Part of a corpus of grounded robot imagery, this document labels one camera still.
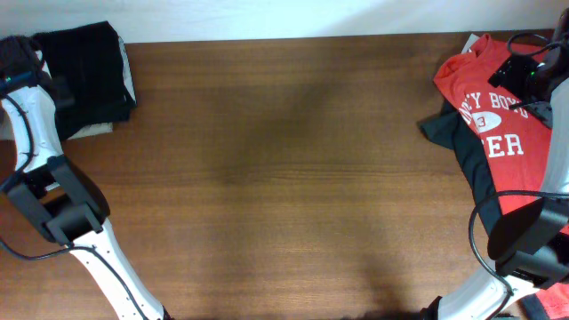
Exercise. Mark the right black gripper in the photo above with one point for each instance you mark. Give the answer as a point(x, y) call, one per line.
point(510, 74)

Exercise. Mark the black shorts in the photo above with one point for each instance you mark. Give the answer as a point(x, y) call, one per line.
point(90, 58)

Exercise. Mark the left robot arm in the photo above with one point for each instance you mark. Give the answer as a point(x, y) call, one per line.
point(58, 199)

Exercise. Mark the folded khaki shorts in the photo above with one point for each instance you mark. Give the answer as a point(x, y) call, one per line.
point(91, 129)

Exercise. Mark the white paper tag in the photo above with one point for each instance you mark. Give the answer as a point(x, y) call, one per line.
point(471, 40)

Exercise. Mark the black garment under t-shirt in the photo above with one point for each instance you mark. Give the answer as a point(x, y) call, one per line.
point(447, 129)

